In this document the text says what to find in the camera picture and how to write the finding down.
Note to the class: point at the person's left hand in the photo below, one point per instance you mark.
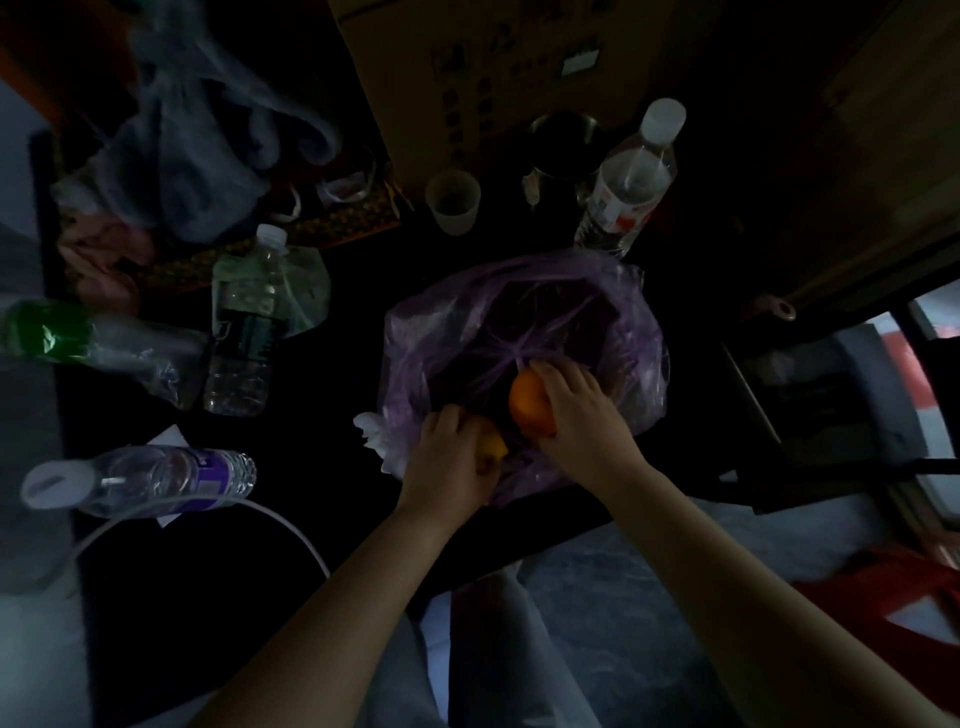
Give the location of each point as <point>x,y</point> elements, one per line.
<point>450,472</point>

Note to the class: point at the person's right hand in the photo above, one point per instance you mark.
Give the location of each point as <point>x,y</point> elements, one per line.
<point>592,442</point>

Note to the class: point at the round orange fruit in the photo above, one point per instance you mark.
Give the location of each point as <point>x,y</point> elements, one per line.
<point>529,405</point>

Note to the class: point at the purple plastic bag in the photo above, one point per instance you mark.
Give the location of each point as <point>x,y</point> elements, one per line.
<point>615,337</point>

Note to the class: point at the person's left forearm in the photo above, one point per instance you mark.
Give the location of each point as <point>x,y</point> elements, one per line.
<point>322,637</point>

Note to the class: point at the person's right forearm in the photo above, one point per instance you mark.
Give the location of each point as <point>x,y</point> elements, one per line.
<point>750,615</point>

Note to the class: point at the person's grey trouser leg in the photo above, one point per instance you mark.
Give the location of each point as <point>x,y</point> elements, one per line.
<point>401,682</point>
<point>510,660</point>

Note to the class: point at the crumpled white paper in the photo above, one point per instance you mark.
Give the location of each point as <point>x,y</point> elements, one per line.
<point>375,439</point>

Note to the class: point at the light green plastic bag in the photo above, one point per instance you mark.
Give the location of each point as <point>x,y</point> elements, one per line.
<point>307,285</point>

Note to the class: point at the water bottle dark green label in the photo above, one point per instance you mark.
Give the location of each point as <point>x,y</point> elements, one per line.
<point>240,352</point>

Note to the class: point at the water bottle red label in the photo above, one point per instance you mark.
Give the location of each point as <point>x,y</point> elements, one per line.
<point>626,195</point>

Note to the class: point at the dark wooden chair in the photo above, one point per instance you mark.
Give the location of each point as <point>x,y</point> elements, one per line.
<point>847,405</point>

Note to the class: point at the small brown cup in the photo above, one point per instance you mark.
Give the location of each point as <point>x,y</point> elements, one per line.
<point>452,206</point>

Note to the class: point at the patterned brown gold cloth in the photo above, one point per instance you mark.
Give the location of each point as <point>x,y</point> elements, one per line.
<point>352,217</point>

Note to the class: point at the white paper napkin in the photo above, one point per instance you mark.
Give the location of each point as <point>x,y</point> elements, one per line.
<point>169,439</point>

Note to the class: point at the clear plastic water bottle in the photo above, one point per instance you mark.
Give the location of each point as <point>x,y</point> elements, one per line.
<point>150,476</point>

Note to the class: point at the dark metal mug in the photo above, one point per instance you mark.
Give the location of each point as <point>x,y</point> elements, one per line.
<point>562,142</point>

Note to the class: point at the red plastic stool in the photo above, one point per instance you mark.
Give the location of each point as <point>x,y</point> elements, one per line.
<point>862,585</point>

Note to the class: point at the grey plastic bag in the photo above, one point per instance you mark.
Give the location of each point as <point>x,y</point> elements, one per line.
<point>202,165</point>

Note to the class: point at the brown cardboard box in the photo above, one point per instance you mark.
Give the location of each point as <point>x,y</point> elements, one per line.
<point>420,75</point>

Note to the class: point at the pink cloth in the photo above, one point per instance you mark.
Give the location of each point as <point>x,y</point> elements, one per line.
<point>105,251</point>

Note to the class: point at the clear bottle bright green label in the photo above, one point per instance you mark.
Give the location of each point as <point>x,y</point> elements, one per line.
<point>45,330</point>

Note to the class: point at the red panel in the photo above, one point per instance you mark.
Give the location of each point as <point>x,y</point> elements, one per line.
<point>30,60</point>

